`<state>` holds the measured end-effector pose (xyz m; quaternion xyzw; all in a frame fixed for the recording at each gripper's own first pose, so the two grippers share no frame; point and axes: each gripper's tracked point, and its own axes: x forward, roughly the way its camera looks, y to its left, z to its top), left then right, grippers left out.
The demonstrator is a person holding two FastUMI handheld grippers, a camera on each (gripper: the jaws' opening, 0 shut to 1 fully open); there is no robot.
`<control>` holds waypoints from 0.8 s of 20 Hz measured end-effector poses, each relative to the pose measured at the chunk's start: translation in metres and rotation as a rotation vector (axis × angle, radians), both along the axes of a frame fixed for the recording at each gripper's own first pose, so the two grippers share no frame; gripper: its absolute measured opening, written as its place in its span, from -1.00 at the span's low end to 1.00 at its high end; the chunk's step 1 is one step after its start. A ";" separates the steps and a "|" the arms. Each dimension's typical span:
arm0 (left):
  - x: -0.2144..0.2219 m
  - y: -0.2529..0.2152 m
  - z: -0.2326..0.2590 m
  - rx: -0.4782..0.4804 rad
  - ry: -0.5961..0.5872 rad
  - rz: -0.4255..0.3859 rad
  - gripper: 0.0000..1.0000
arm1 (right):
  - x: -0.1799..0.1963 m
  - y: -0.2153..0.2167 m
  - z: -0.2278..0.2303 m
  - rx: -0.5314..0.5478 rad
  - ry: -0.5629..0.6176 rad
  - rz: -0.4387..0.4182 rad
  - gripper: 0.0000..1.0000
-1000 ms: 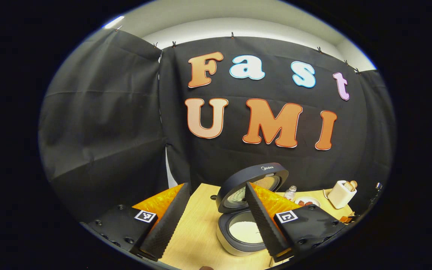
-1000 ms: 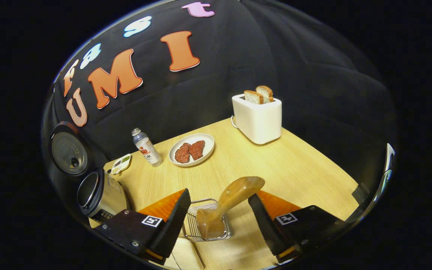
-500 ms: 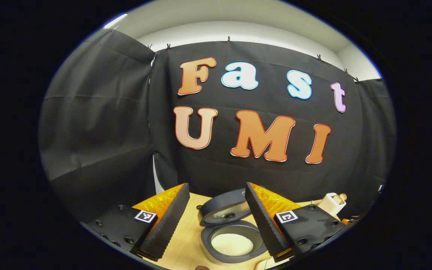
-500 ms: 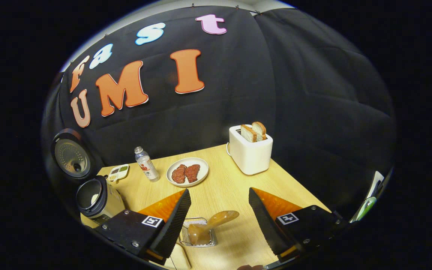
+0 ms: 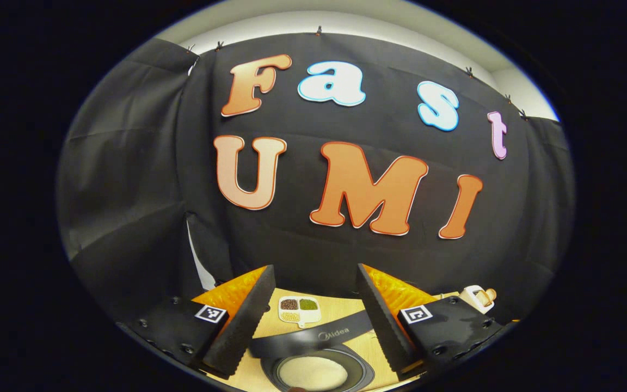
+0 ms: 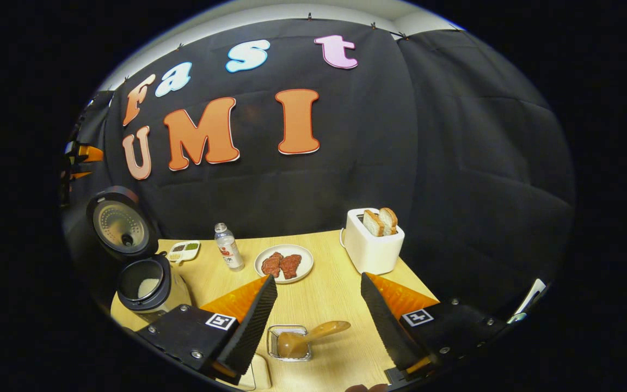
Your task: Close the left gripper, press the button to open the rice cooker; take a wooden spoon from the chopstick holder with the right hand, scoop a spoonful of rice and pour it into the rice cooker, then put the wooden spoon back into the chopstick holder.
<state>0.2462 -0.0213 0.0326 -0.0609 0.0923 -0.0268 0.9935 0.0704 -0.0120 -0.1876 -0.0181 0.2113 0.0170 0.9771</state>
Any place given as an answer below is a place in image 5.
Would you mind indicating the white toaster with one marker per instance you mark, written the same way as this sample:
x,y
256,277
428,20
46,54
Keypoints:
x,y
470,298

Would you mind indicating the black backdrop cloth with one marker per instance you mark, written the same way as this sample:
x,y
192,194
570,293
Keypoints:
x,y
128,179

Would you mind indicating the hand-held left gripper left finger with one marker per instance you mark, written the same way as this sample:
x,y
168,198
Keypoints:
x,y
243,326

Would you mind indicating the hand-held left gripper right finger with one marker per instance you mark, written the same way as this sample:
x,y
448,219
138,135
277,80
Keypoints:
x,y
384,326

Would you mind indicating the white divided dish of beans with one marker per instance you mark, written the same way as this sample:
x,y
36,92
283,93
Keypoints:
x,y
298,311

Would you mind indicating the grey rice cooker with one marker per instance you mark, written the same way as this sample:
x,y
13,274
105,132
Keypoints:
x,y
313,340

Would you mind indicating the toasted bread slice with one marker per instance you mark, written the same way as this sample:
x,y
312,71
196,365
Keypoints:
x,y
487,295

